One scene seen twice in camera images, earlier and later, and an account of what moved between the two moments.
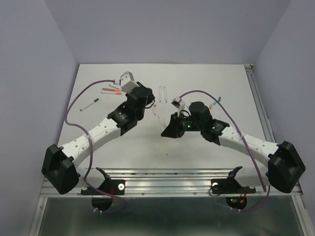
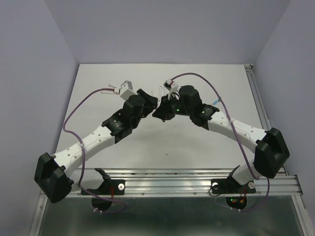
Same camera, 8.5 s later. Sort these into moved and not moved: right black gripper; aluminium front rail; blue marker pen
Moved: right black gripper
Not moved: aluminium front rail; blue marker pen
